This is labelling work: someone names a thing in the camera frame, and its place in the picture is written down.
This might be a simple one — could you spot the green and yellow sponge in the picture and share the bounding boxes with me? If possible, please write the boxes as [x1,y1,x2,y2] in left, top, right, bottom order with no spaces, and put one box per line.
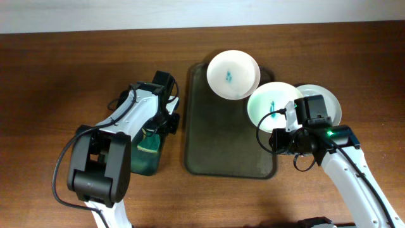
[137,129,161,153]

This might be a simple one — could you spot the white plate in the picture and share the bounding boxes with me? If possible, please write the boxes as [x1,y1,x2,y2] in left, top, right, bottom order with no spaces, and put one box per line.
[206,50,261,100]
[247,82,303,133]
[297,84,342,126]

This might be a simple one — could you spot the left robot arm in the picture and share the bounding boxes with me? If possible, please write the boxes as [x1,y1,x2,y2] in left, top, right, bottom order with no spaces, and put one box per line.
[65,79,180,227]

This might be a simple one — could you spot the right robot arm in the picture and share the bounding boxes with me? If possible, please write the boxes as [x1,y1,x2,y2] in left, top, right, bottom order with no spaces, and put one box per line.
[269,125,404,227]

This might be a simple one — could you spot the dark green small tray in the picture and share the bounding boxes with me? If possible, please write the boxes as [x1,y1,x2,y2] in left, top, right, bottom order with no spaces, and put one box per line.
[117,89,180,177]

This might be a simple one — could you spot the brown rectangular serving tray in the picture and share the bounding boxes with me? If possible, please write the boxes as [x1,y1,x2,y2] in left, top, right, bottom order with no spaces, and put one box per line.
[184,63,278,180]

